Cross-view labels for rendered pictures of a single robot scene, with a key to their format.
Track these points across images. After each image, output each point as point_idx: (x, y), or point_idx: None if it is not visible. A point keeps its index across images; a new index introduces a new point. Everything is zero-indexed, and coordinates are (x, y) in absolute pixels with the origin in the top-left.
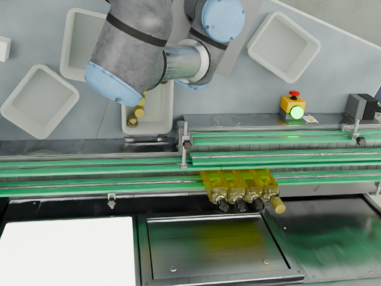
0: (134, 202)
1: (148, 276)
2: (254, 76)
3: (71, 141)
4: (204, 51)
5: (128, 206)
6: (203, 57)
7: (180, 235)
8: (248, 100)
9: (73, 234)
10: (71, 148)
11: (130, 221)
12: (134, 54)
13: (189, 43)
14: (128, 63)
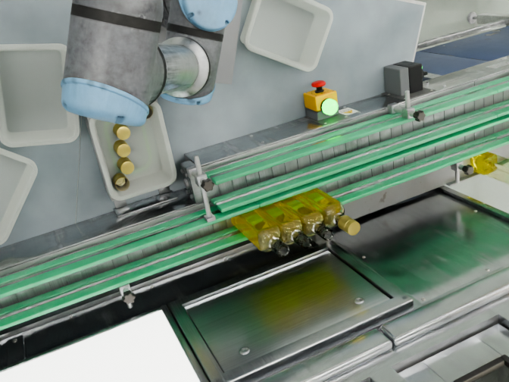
0: (155, 293)
1: (216, 371)
2: (261, 77)
3: (42, 236)
4: (198, 48)
5: (151, 300)
6: (199, 55)
7: (236, 308)
8: (262, 111)
9: (90, 357)
10: (46, 245)
11: (162, 315)
12: (126, 49)
13: (174, 43)
14: (121, 63)
